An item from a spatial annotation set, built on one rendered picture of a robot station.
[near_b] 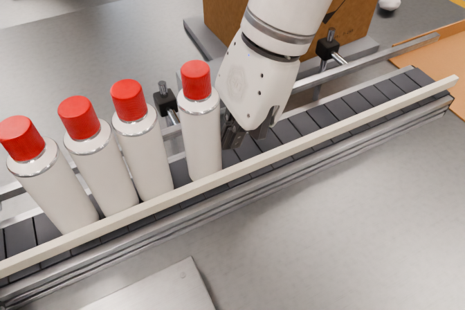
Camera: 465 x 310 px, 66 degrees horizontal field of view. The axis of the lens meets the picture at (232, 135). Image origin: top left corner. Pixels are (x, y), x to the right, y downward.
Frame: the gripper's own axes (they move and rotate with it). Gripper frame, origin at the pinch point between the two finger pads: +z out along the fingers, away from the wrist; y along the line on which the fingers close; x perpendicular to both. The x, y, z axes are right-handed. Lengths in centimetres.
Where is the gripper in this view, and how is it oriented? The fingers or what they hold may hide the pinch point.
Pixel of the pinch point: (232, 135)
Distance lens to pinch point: 52.1
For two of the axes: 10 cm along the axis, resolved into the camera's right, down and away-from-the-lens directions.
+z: -3.0, 7.2, 6.2
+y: 4.5, 6.8, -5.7
